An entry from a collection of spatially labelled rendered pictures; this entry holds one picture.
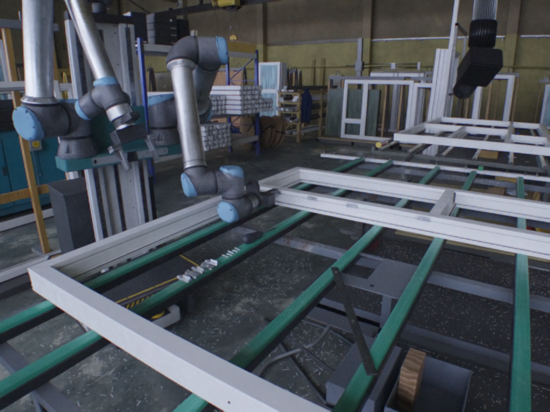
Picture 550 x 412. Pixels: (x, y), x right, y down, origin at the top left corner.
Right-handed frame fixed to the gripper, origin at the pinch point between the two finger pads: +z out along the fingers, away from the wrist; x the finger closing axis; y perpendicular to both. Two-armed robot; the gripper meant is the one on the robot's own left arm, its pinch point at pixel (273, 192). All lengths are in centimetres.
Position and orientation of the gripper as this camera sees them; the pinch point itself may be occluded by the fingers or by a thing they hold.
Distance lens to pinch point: 170.6
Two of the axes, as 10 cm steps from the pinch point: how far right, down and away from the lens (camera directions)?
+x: 8.5, 1.5, -5.0
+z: 5.3, -2.5, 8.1
